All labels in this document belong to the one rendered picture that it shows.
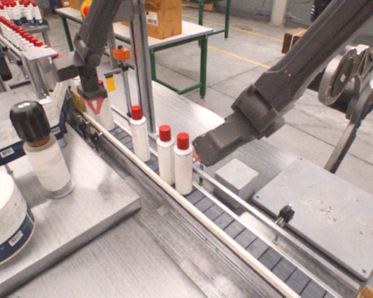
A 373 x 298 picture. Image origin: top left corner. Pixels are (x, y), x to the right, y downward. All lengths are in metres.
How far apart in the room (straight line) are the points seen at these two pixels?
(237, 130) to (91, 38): 0.48
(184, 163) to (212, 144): 0.29
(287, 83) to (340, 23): 0.10
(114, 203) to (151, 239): 0.15
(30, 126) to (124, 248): 0.40
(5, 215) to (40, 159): 0.16
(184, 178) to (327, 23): 0.54
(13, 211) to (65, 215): 0.15
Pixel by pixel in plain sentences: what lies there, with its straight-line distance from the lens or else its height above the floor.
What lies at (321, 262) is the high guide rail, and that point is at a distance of 0.66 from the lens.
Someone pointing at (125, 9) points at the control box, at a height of 1.32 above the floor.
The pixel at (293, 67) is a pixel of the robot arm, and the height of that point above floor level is 1.35.
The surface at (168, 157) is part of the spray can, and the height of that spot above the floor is 1.00.
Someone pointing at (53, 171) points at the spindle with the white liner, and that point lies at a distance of 0.83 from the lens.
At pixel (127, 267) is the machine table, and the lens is 0.76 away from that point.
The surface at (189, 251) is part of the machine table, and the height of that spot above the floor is 0.83.
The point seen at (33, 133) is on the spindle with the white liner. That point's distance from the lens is 0.76.
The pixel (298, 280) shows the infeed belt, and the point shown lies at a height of 0.88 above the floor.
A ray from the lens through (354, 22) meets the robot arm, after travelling 0.38.
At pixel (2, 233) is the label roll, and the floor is 0.97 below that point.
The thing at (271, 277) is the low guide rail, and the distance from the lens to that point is 0.66.
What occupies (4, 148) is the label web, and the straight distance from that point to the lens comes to 1.01.
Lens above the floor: 1.49
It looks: 39 degrees down
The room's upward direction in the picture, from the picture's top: straight up
